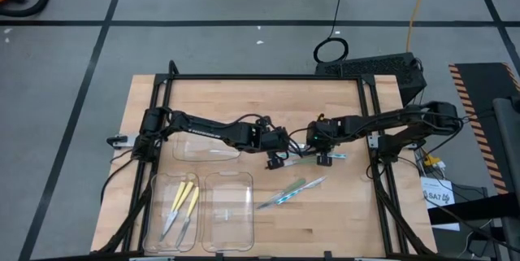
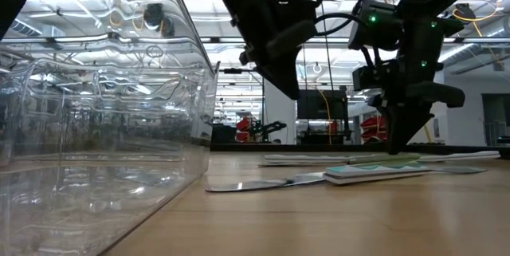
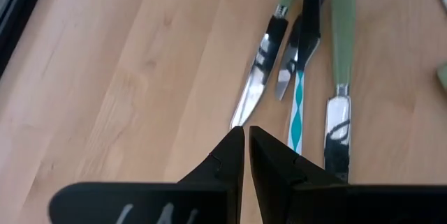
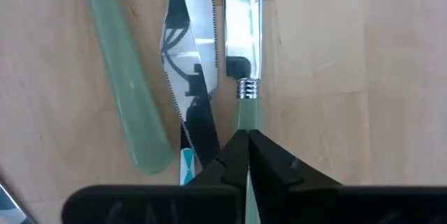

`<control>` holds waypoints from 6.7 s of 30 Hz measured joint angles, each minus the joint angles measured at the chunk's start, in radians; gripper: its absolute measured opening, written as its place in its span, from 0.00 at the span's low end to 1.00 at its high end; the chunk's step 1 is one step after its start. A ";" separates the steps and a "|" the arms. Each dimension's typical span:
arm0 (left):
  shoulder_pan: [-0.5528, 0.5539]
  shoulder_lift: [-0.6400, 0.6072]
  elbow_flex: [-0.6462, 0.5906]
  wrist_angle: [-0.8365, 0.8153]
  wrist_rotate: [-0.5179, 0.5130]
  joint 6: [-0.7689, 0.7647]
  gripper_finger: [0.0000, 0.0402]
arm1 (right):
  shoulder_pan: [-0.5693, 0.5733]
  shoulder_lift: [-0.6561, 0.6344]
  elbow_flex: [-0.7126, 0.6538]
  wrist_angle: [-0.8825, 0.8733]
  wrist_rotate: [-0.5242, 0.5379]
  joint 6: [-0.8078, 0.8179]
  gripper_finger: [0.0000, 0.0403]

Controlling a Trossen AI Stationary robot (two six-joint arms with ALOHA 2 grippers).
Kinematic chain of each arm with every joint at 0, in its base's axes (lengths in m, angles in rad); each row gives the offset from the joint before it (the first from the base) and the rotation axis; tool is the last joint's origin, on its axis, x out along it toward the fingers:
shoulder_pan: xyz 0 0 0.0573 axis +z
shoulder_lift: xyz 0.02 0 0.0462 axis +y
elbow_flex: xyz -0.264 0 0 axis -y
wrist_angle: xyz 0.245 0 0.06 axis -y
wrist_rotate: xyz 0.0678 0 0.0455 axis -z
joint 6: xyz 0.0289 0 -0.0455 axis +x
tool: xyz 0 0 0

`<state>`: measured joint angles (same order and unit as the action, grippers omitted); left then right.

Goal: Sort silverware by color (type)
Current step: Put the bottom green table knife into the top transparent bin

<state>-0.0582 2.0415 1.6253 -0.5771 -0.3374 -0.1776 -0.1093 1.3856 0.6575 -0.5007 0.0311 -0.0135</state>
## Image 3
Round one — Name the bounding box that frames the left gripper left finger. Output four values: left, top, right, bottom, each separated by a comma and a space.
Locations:
47, 125, 246, 224

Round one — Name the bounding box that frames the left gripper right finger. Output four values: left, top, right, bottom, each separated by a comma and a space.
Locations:
248, 125, 447, 224

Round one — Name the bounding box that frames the green-handled table knife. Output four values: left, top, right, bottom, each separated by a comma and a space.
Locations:
323, 0, 358, 184
229, 0, 305, 130

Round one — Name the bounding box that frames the black table frame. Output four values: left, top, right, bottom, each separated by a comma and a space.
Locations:
0, 0, 52, 78

